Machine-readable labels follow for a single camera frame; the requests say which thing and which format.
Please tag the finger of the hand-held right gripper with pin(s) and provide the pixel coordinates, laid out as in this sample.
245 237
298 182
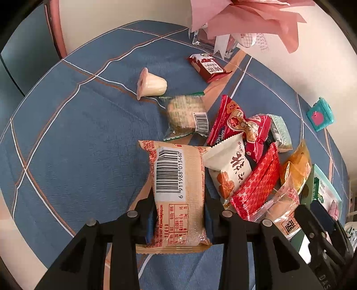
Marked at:
312 225
323 216

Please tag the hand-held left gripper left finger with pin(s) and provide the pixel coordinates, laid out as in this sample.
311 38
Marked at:
151 223

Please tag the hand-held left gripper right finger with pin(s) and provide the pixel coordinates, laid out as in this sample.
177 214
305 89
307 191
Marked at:
214 220

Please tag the teal edged white tray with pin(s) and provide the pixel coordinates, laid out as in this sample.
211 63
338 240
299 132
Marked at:
339 195

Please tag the clear bun snack packet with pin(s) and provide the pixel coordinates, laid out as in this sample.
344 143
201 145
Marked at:
281 209

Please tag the beige barcode snack packet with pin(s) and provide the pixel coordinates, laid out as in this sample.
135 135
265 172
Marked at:
178 200

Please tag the white walnut print snack packet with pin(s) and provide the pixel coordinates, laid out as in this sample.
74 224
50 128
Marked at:
231 173

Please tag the red patterned snack packet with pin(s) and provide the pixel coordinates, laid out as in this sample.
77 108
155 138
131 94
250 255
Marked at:
256 186

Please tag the orange snack packet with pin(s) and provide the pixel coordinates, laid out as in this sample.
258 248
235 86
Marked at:
298 164

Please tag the silver green snack packet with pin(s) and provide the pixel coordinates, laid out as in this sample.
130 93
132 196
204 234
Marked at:
281 133

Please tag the red cartoon snack packet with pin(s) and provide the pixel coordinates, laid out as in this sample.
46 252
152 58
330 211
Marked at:
228 122

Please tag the white green printed bag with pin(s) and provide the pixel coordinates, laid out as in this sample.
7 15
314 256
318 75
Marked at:
352 230

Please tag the small teal box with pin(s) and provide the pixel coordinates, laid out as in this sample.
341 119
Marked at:
320 114

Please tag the clear rice cracker packet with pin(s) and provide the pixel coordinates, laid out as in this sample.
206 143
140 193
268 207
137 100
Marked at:
182 111

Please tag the jelly cup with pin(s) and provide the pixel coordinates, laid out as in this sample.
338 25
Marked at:
154 85

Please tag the red brown snack packet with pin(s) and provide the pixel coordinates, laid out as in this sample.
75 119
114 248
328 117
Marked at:
209 67

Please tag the glass vase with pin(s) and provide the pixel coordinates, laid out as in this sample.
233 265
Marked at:
203 39

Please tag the pink flower bouquet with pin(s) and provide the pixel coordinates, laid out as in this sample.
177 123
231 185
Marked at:
237 16

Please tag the pink rimmed chair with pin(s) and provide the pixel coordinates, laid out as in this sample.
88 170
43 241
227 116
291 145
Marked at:
28 55

